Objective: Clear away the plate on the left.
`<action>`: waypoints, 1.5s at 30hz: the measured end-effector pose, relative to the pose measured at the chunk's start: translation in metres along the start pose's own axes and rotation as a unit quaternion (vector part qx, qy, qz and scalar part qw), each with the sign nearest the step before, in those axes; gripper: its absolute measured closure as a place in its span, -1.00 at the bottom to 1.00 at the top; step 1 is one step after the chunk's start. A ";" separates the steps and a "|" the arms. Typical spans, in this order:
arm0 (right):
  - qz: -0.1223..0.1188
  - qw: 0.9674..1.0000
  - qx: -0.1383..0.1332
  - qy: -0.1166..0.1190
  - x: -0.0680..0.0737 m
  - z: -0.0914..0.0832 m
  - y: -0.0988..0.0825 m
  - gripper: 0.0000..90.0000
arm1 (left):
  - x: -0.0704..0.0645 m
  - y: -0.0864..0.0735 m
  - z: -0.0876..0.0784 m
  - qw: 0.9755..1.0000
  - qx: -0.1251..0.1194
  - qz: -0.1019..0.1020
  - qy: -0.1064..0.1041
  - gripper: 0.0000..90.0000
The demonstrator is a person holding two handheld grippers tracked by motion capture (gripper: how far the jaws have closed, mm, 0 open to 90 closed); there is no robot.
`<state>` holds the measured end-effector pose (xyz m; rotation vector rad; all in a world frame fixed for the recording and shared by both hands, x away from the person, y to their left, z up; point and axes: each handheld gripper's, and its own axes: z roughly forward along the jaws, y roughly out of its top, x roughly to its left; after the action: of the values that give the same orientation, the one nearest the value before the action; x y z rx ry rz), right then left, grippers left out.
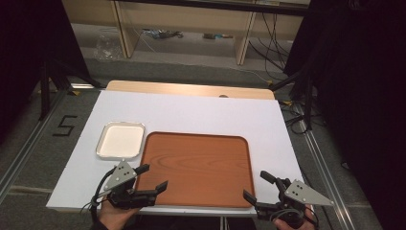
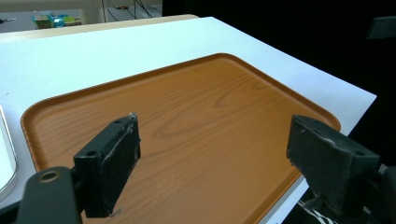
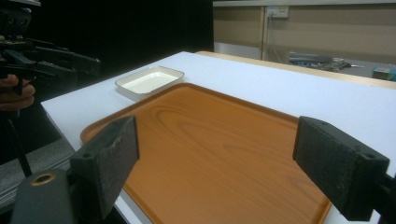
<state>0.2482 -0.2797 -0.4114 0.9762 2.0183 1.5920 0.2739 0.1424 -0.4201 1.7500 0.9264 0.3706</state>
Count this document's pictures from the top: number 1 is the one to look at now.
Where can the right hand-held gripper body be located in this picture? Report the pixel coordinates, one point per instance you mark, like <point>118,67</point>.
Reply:
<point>300,194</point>

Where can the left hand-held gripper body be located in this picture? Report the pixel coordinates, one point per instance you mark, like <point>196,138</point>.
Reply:
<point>120,176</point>

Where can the person's right hand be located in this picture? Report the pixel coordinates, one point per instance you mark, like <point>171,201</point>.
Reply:
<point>307,225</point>

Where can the person's left hand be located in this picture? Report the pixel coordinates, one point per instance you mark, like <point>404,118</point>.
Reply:
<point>113,218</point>

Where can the white square dish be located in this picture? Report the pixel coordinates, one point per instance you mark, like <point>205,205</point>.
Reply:
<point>120,140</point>

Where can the brown wooden tray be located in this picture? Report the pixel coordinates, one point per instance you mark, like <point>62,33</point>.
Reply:
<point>198,169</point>

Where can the white table board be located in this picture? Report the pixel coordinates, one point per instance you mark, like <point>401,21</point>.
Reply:
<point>191,111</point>

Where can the light wooden table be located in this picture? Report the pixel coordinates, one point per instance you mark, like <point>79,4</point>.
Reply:
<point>159,87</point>

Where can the black metal stand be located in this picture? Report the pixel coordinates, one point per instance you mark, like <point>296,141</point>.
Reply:
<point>308,99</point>
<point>45,89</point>

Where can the clear plastic bag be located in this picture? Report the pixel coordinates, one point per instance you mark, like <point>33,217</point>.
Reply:
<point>107,48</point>

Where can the black curtain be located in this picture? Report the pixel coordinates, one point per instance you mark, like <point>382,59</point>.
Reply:
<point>360,80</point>
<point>28,48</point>

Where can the bluish bundle on floor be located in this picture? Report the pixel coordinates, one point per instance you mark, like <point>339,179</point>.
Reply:
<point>162,33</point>

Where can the small brown floor object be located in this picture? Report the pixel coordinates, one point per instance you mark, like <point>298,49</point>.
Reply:
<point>217,36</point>

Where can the beige wooden shelf unit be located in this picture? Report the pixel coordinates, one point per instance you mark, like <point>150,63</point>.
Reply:
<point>188,19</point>

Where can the aluminium floor rail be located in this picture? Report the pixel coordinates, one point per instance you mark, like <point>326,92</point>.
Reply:
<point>22,159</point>
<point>325,179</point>

